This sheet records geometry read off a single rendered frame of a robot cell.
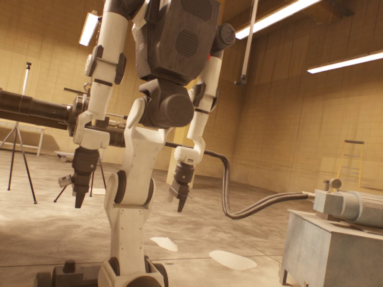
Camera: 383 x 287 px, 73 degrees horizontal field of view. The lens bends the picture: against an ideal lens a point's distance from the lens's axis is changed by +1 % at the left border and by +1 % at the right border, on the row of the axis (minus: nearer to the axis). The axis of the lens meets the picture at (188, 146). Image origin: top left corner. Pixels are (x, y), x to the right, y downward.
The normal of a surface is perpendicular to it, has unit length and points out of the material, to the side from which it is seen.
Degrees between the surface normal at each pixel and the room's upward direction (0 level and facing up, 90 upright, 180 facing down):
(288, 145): 90
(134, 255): 48
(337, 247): 90
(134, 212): 60
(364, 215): 107
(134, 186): 86
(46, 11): 90
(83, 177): 101
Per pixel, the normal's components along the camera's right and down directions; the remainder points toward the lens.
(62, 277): 0.48, -0.65
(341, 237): 0.06, -0.02
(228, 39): 0.51, 0.07
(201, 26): 0.45, 0.32
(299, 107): -0.86, -0.17
